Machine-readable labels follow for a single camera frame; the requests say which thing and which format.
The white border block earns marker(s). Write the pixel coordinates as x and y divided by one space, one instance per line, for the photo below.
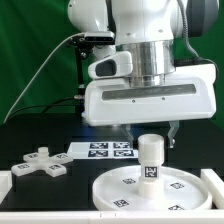
5 184
215 185

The white right border block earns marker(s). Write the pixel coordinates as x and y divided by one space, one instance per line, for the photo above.
215 185

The white front border rail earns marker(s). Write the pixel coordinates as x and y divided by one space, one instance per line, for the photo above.
98 217

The white cross-shaped table base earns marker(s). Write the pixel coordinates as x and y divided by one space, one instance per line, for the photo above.
40 160

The white round table top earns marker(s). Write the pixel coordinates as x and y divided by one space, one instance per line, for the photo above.
121 189

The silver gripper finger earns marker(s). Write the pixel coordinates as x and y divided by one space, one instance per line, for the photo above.
174 127
126 130

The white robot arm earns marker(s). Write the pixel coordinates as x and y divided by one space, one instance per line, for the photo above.
135 78

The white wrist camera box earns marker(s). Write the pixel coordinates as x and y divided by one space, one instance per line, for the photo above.
118 65

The white left border block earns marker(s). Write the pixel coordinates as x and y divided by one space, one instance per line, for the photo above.
5 184

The black camera on stand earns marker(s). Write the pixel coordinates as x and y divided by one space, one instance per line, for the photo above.
92 39

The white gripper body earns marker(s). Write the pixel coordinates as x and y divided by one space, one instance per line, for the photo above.
187 94

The white marker tag plate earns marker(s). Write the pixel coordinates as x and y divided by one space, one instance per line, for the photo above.
102 150

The black camera stand pole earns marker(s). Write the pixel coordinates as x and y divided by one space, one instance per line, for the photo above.
80 78

